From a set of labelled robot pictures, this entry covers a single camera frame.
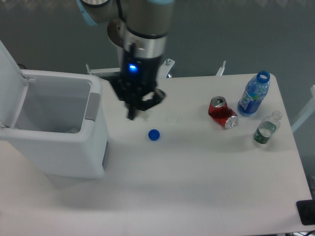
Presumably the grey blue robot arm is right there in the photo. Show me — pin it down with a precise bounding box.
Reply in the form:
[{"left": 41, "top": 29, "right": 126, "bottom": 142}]
[{"left": 77, "top": 0, "right": 175, "bottom": 120}]

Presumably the crushed red soda can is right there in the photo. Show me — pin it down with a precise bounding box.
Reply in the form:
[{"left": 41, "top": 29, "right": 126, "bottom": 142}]
[{"left": 208, "top": 96, "right": 238, "bottom": 129}]

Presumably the clear green label bottle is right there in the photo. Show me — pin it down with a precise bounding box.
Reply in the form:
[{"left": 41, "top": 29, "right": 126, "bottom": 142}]
[{"left": 253, "top": 111, "right": 282, "bottom": 145}]

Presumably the blue plastic drink bottle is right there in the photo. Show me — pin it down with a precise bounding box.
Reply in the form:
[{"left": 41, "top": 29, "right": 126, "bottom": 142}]
[{"left": 237, "top": 70, "right": 270, "bottom": 117}]

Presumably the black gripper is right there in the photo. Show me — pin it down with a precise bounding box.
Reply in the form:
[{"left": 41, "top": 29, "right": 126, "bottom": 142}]
[{"left": 110, "top": 50, "right": 166, "bottom": 120}]

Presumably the blue bottle cap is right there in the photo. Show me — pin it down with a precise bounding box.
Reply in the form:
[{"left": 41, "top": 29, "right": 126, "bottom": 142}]
[{"left": 148, "top": 129, "right": 160, "bottom": 142}]

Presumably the white table frame bracket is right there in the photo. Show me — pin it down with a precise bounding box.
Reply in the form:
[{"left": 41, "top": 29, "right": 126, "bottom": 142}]
[{"left": 86, "top": 59, "right": 175, "bottom": 80}]

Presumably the white trash bin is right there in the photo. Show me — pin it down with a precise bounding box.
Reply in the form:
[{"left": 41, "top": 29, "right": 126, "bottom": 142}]
[{"left": 0, "top": 45, "right": 109, "bottom": 178}]

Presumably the white frame at right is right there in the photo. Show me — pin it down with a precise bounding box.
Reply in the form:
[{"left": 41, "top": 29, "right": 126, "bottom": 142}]
[{"left": 291, "top": 85, "right": 315, "bottom": 133}]

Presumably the clear bottle cap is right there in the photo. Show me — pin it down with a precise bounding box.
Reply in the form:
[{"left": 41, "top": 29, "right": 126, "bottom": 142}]
[{"left": 167, "top": 115, "right": 178, "bottom": 123}]

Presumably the black device at edge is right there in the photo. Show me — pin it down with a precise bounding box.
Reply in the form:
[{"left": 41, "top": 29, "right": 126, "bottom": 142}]
[{"left": 296, "top": 200, "right": 315, "bottom": 226}]

